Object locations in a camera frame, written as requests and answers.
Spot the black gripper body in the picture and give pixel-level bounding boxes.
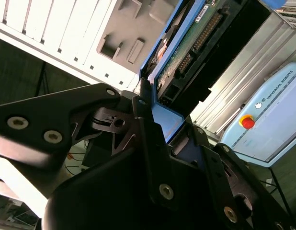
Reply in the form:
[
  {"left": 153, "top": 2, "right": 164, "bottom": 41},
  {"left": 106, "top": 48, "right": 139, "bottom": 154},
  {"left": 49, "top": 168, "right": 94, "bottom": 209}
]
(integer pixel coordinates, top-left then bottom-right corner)
[{"left": 41, "top": 147, "right": 237, "bottom": 230}]

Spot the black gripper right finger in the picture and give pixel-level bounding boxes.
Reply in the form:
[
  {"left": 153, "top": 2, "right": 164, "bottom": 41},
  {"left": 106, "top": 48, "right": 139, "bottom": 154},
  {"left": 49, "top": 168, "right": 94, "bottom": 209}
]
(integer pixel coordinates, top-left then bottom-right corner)
[{"left": 188, "top": 126, "right": 295, "bottom": 230}]

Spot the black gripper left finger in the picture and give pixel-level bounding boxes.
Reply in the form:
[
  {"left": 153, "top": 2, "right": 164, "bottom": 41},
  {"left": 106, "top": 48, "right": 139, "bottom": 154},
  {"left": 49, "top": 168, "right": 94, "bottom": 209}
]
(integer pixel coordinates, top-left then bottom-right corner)
[{"left": 0, "top": 78, "right": 179, "bottom": 210}]

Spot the hard disk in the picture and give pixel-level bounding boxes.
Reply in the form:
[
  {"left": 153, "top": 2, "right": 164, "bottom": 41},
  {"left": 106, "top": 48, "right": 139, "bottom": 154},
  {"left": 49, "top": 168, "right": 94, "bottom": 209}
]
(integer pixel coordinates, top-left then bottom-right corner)
[{"left": 139, "top": 0, "right": 274, "bottom": 154}]

